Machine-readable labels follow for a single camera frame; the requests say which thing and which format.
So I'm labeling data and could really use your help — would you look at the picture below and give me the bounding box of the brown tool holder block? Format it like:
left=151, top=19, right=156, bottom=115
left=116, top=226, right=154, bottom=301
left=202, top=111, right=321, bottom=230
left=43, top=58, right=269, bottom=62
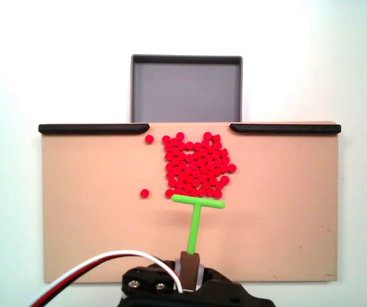
left=174, top=251, right=205, bottom=292

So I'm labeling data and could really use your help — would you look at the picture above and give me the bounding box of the green T-shaped pusher tool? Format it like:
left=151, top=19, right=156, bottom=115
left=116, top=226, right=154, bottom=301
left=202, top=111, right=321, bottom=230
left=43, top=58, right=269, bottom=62
left=171, top=194, right=226, bottom=256

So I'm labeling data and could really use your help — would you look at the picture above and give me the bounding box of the heap of red granules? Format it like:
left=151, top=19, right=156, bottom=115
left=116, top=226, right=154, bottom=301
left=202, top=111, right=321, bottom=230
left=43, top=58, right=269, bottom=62
left=161, top=131, right=237, bottom=199

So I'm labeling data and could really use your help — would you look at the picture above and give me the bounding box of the beige rectangular board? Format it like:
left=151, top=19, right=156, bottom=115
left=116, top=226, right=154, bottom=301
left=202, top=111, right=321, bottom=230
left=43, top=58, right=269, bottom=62
left=39, top=120, right=343, bottom=285

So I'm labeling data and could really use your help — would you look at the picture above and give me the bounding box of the grey plastic tray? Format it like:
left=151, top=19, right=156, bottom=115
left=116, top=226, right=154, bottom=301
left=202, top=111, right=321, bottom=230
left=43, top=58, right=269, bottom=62
left=130, top=54, right=244, bottom=123

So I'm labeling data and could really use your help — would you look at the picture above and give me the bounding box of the white red black cable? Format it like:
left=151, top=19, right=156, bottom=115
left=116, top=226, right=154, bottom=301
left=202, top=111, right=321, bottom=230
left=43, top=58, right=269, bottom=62
left=26, top=249, right=184, bottom=307

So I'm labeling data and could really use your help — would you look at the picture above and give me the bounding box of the black edge rail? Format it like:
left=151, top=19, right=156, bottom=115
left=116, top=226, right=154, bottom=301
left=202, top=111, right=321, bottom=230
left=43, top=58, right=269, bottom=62
left=38, top=123, right=150, bottom=135
left=229, top=123, right=342, bottom=135

